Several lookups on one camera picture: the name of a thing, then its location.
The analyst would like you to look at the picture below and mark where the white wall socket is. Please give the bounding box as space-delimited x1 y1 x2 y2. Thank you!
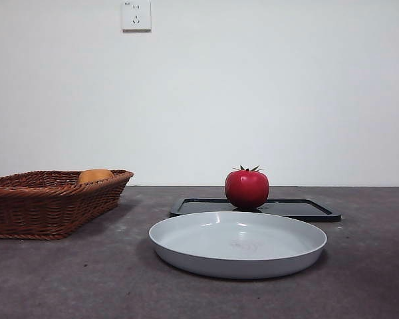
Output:
122 0 152 33

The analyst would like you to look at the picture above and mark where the orange-yellow round toy food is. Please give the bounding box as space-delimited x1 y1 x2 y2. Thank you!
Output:
78 169 114 184

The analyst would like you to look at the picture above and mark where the grey round plate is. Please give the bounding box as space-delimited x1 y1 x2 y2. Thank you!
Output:
148 211 328 280

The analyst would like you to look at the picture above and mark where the black rectangular tray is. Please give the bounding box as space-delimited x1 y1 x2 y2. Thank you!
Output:
170 197 342 223

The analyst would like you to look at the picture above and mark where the brown wicker basket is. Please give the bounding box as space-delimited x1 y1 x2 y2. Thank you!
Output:
0 169 134 240

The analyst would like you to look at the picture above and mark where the red toy tomato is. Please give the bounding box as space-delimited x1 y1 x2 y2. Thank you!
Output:
224 164 270 211

